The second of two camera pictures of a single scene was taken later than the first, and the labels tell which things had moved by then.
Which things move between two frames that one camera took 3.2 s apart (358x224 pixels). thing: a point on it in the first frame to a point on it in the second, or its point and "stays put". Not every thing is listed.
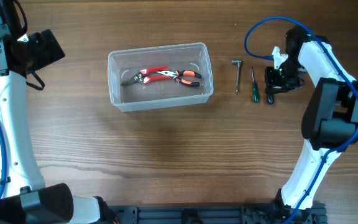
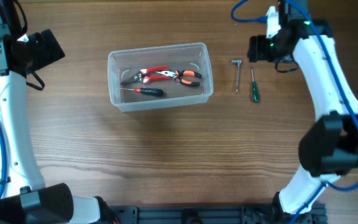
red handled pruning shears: [142, 76] stays put
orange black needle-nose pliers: [175, 76] stays put
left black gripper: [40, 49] stays put
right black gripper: [273, 86] to [256, 51]
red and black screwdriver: [271, 99] to [150, 91]
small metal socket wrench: [237, 62] stays put
